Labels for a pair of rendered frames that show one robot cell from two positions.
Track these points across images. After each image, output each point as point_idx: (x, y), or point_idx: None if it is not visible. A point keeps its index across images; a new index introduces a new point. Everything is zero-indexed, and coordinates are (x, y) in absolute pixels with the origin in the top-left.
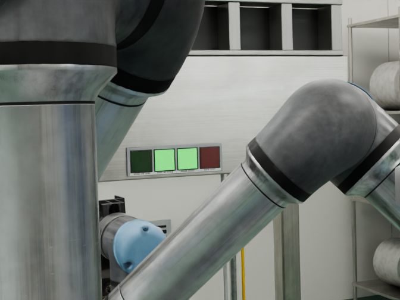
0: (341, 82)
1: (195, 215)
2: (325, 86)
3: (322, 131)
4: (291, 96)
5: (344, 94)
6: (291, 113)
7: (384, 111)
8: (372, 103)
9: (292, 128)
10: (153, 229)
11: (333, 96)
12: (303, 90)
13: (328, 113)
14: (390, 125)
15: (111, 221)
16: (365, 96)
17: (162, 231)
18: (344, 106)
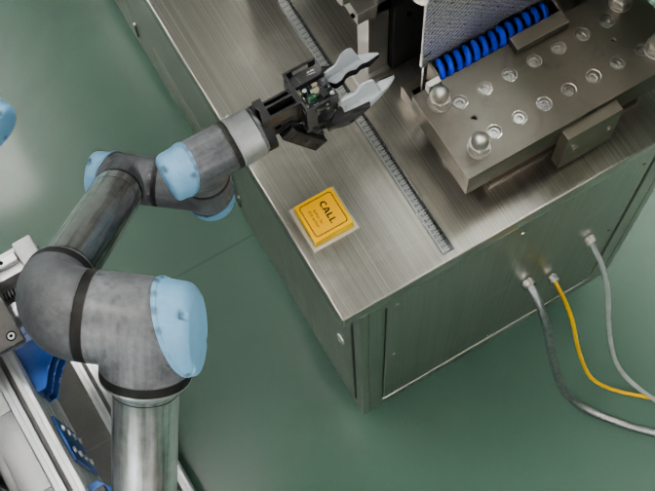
0: (51, 316)
1: (66, 221)
2: (39, 301)
3: (17, 310)
4: (54, 272)
5: (34, 321)
6: (25, 278)
7: (130, 371)
8: (113, 356)
9: (18, 283)
10: (167, 176)
11: (28, 311)
12: (44, 282)
13: (19, 310)
14: (111, 378)
15: (221, 124)
16: (62, 343)
17: (481, 146)
18: (26, 323)
